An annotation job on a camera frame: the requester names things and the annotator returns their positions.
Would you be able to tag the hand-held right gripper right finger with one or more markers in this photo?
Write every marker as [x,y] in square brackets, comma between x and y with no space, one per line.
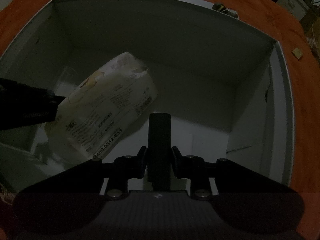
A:
[178,163]

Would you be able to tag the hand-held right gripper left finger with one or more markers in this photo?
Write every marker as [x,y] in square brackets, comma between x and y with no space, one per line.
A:
[141,162]

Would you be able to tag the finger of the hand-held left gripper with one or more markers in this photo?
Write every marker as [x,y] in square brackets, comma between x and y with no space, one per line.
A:
[27,105]

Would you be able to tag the black cylinder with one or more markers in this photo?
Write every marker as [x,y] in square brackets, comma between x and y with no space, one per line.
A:
[160,135]

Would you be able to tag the white tissue packet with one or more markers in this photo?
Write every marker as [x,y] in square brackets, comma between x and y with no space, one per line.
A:
[105,100]

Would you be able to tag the white cardboard box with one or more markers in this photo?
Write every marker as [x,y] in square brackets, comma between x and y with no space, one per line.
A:
[200,67]

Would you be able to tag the orange table cloth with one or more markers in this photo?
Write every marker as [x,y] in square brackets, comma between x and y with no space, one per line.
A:
[300,85]

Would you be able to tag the dark green object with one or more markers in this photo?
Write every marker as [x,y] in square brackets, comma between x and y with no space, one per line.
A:
[220,6]

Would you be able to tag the small tan piece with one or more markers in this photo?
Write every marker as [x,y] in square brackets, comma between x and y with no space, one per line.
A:
[297,52]

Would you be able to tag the white cabinet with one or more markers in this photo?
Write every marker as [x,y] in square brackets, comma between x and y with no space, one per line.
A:
[291,1]

